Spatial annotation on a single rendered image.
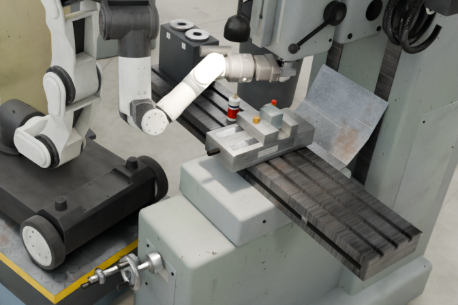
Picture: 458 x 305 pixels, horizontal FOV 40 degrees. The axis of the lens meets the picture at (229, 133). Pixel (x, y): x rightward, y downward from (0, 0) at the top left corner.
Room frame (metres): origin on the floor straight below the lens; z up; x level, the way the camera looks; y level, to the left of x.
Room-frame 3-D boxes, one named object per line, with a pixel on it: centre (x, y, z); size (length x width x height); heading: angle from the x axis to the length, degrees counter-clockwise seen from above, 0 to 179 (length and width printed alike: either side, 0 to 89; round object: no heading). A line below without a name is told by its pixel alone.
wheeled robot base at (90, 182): (1.99, 0.66, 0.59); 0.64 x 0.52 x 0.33; 55
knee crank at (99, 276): (1.53, 0.35, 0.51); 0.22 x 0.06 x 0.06; 131
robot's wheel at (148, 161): (2.07, 0.31, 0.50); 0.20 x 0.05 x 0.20; 55
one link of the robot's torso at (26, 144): (2.01, 0.69, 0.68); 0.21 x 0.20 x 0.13; 55
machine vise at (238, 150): (1.77, -0.11, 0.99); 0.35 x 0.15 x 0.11; 130
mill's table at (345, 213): (1.82, -0.10, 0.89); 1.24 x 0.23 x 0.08; 41
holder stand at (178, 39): (2.21, 0.20, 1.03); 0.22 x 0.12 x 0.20; 43
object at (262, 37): (1.70, -0.06, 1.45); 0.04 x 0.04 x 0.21; 41
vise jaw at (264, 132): (1.75, -0.09, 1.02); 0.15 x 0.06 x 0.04; 40
